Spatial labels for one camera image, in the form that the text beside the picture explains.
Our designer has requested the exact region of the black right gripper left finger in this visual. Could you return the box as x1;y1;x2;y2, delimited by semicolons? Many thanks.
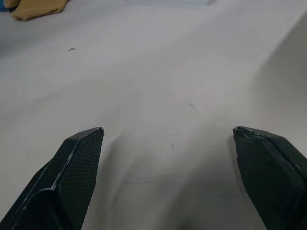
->
0;127;105;230

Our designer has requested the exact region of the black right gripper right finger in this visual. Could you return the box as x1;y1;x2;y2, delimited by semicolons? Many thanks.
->
232;126;307;230

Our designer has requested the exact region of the mustard yellow sock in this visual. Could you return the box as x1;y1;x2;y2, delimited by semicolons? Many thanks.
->
4;0;70;22

